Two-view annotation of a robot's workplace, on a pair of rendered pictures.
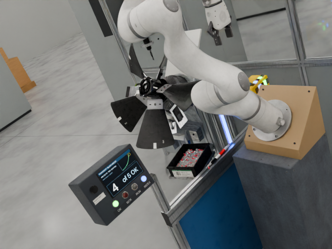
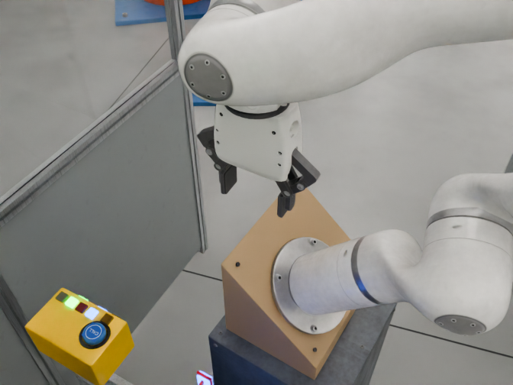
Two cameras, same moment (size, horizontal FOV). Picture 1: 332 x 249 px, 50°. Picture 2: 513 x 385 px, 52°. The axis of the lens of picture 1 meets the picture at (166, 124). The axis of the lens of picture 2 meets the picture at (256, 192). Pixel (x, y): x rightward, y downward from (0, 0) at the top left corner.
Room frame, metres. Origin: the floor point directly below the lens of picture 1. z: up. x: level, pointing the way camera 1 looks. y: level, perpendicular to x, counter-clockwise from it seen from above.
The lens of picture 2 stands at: (1.71, 0.07, 1.93)
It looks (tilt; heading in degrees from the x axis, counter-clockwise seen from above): 46 degrees down; 245
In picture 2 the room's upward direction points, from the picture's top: straight up
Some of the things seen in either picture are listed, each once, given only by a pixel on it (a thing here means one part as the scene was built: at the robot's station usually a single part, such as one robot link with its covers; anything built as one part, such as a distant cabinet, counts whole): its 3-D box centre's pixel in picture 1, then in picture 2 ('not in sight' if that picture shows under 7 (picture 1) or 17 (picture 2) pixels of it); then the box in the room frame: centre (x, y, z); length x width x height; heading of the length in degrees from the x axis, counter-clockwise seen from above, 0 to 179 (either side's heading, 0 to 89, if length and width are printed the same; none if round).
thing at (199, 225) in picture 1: (242, 214); not in sight; (1.57, -0.20, 0.45); 0.82 x 0.01 x 0.66; 126
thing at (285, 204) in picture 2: (215, 38); (294, 195); (1.48, -0.33, 1.45); 0.03 x 0.03 x 0.07; 36
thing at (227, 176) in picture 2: (229, 28); (220, 166); (1.55, -0.41, 1.45); 0.03 x 0.03 x 0.07; 36
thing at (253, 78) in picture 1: (254, 89); (82, 338); (1.80, -0.52, 1.02); 0.16 x 0.10 x 0.11; 126
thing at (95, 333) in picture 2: not in sight; (94, 334); (1.78, -0.49, 1.08); 0.04 x 0.04 x 0.02
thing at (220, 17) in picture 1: (216, 14); (256, 127); (1.51, -0.37, 1.54); 0.10 x 0.07 x 0.11; 126
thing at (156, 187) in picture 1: (158, 193); not in sight; (1.31, 0.14, 0.96); 0.03 x 0.03 x 0.20; 36
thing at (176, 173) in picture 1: (190, 160); not in sight; (1.66, -0.05, 0.84); 0.22 x 0.17 x 0.07; 142
